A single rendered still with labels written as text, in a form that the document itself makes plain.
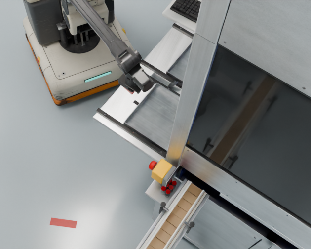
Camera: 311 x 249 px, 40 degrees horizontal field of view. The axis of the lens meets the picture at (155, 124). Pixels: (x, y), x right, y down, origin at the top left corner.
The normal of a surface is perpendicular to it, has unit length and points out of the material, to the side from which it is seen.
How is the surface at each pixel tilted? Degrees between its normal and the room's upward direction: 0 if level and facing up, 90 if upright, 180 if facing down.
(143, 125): 0
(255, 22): 90
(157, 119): 0
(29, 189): 0
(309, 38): 90
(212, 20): 90
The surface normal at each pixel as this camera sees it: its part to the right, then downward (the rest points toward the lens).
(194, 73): -0.57, 0.72
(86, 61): 0.07, -0.45
